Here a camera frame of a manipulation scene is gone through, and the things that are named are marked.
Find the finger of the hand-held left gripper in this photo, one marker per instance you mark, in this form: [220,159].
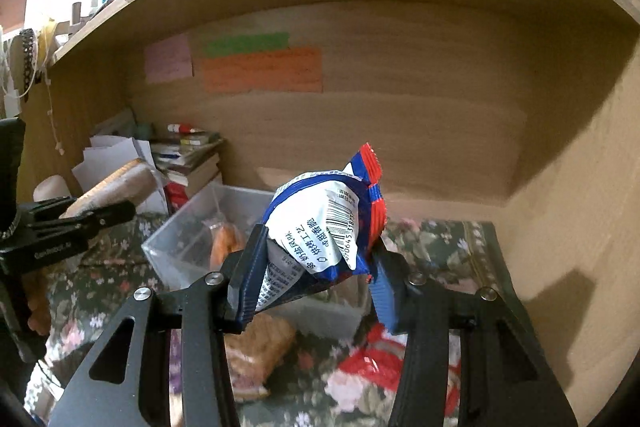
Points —
[105,217]

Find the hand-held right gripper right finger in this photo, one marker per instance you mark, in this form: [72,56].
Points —
[387,302]

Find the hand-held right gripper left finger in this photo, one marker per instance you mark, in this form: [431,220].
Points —
[240,302]

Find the brown bread packet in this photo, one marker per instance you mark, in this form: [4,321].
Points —
[125,184]

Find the clear plastic container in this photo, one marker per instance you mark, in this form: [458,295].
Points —
[185,247]

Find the blue white snack packet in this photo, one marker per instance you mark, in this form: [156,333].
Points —
[320,227]

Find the person's left hand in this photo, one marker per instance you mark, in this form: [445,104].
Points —
[39,307]

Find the beige toast sandwich packet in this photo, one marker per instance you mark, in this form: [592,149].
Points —
[255,352]

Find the orange snack packet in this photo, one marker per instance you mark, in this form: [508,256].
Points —
[225,244]

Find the white papers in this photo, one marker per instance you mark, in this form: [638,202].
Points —
[115,149]

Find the red snack packet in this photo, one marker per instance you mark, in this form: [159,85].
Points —
[367,369]

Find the floral tablecloth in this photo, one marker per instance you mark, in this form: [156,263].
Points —
[440,252]

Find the grey folder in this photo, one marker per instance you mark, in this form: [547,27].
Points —
[120,122]

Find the stack of books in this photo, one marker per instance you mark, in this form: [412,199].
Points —
[195,172]

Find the red white glue tube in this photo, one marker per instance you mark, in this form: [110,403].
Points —
[185,128]

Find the pink sticky note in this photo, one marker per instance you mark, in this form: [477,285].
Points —
[167,57]

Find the brown patterned headband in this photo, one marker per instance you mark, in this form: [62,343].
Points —
[28,57]

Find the yellow headband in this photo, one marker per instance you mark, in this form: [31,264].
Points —
[47,42]

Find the brown cylinder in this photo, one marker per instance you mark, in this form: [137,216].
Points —
[76,13]

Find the orange sticky note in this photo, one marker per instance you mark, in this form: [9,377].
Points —
[260,72]

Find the green sticky note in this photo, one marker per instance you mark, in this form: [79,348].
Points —
[245,44]

